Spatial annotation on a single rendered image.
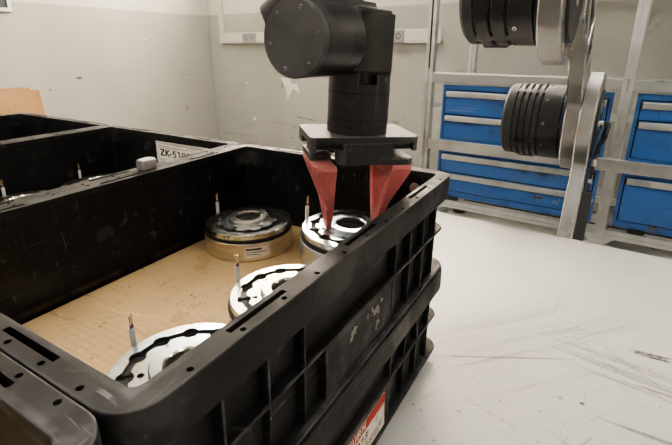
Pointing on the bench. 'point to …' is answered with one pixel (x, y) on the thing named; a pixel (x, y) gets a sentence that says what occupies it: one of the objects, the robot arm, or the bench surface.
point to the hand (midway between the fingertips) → (351, 218)
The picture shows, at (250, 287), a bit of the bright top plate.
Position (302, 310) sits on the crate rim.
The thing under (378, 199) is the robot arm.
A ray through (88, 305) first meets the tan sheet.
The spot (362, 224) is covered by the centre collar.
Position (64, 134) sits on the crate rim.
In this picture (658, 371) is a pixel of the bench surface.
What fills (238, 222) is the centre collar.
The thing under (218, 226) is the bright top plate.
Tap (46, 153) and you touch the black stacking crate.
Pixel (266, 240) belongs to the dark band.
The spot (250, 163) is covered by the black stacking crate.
